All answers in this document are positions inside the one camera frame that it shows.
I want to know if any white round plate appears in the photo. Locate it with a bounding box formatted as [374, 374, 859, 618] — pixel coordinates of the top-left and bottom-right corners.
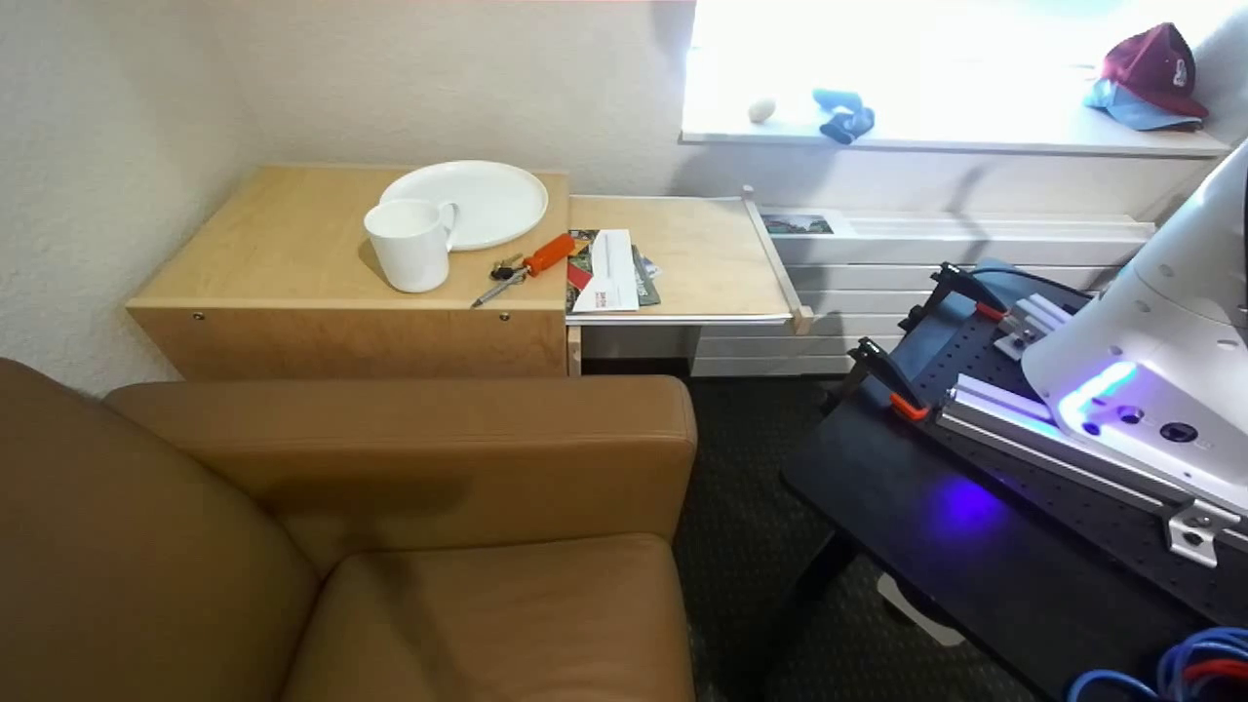
[374, 158, 554, 258]

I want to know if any crumpled blue cloth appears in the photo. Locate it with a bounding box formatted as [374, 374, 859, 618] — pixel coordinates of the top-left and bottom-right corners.
[810, 86, 880, 149]

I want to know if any maroon baseball cap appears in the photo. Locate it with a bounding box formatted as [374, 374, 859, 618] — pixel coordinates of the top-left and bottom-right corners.
[1085, 21, 1213, 136]

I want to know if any white ceramic mug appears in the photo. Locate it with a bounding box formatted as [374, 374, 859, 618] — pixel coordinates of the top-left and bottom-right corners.
[357, 190, 463, 297]

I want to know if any black clamp orange handle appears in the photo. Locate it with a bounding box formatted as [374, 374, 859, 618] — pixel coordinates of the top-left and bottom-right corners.
[845, 335, 939, 434]
[929, 262, 1044, 349]

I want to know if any white paper envelope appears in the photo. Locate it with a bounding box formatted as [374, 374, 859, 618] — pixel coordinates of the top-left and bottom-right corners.
[568, 227, 646, 318]

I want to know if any printed air conditioner label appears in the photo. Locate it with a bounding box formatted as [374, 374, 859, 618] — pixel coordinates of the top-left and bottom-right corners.
[758, 210, 837, 241]

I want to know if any brown leather armchair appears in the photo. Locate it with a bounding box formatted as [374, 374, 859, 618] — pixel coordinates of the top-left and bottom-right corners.
[0, 354, 707, 702]

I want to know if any aluminium mounting rail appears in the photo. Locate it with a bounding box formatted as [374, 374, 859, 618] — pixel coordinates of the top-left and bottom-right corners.
[932, 367, 1248, 573]

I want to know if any wooden dresser drawer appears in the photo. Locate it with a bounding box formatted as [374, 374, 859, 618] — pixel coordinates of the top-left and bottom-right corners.
[562, 190, 816, 331]

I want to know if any black robot table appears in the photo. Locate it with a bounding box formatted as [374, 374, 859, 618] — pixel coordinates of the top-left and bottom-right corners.
[745, 266, 1248, 702]

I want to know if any light wooden dresser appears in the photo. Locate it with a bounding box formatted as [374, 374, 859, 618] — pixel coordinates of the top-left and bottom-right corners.
[126, 161, 586, 382]

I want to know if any white window sill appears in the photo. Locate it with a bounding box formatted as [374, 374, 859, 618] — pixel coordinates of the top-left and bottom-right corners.
[673, 111, 1234, 163]

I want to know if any orange white packet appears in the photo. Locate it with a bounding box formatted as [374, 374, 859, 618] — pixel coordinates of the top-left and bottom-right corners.
[565, 227, 666, 318]

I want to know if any orange handled screwdriver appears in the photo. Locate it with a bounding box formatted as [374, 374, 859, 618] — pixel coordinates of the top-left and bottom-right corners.
[469, 229, 581, 313]

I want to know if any white paper sheet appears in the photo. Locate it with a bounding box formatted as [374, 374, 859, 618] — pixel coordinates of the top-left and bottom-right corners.
[871, 571, 971, 652]

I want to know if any blue cable bundle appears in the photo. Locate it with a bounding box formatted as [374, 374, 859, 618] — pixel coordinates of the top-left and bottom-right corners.
[1066, 626, 1248, 702]

